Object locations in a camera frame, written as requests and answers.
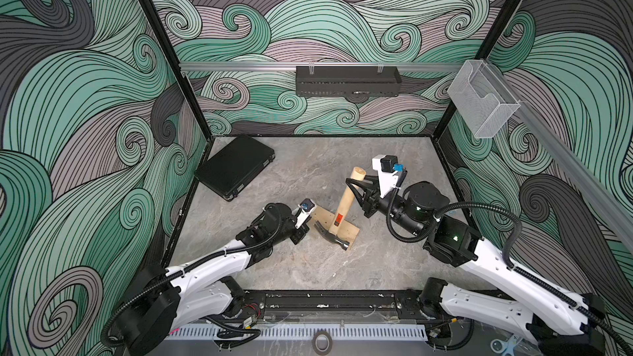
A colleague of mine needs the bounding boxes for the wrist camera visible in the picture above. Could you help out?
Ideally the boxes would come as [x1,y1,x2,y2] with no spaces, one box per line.
[372,154,407,198]
[294,199,316,229]

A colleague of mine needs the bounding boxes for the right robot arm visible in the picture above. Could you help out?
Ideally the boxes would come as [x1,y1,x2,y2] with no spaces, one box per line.
[346,176,632,355]

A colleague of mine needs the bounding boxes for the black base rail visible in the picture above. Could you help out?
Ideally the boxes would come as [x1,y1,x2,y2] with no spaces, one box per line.
[238,289,437,322]

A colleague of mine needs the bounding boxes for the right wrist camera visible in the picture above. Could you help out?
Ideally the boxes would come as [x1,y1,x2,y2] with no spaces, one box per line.
[372,154,407,198]

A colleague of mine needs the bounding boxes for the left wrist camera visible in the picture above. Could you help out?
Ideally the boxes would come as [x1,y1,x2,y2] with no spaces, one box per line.
[294,199,316,229]

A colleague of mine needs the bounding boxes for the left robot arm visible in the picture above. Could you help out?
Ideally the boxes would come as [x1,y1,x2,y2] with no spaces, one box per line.
[100,199,316,355]

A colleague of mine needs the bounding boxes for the aluminium wall rail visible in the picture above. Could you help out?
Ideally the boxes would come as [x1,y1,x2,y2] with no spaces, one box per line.
[179,61,466,74]

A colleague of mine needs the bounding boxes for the wooden handle claw hammer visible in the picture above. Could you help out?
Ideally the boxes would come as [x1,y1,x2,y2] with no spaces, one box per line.
[333,186,356,225]

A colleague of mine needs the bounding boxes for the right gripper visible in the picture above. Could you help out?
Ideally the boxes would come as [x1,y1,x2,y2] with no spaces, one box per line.
[348,172,425,239]

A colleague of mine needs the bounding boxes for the wooden board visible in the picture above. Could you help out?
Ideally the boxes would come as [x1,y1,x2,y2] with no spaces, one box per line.
[310,205,360,251]

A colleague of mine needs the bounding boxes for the black case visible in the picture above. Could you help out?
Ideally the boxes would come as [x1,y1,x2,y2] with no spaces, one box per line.
[195,135,275,201]

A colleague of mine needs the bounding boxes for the clear plastic wall bin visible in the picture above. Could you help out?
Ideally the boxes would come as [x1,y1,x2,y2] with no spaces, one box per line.
[448,59,521,139]

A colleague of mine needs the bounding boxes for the tape roll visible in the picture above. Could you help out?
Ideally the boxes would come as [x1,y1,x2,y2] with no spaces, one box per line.
[312,331,333,356]

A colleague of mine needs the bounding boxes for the blue scissors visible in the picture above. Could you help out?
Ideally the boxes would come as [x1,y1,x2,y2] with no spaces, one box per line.
[490,336,523,356]

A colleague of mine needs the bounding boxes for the white slotted cable duct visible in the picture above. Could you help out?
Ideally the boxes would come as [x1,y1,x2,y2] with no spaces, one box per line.
[166,324,428,342]

